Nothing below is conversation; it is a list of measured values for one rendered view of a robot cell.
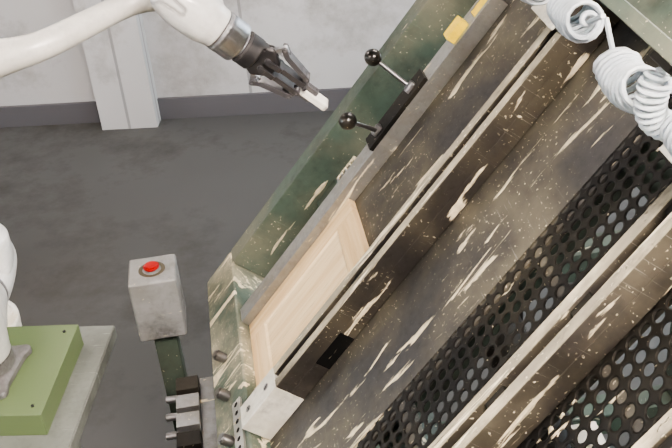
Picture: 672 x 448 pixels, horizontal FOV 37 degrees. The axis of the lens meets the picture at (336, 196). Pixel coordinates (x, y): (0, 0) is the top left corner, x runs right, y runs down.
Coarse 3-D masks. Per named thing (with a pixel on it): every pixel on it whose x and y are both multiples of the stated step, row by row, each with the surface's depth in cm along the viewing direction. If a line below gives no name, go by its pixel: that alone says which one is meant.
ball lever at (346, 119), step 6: (342, 114) 208; (348, 114) 207; (342, 120) 207; (348, 120) 207; (354, 120) 207; (342, 126) 208; (348, 126) 207; (354, 126) 208; (360, 126) 211; (366, 126) 213; (372, 126) 215; (378, 126) 215; (372, 132) 216; (378, 132) 215
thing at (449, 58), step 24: (480, 24) 204; (456, 48) 206; (432, 72) 209; (432, 96) 211; (408, 120) 213; (384, 144) 216; (360, 168) 218; (336, 192) 222; (360, 192) 221; (312, 216) 228; (312, 240) 226; (288, 264) 228; (264, 288) 232
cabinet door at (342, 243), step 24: (336, 216) 222; (336, 240) 217; (360, 240) 207; (312, 264) 222; (336, 264) 212; (288, 288) 226; (312, 288) 216; (264, 312) 231; (288, 312) 221; (312, 312) 211; (264, 336) 225; (288, 336) 215; (264, 360) 219
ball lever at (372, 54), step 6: (366, 54) 212; (372, 54) 211; (378, 54) 212; (366, 60) 212; (372, 60) 211; (378, 60) 212; (384, 66) 212; (390, 72) 212; (396, 78) 212; (402, 78) 212; (408, 84) 211; (414, 84) 211; (408, 90) 211
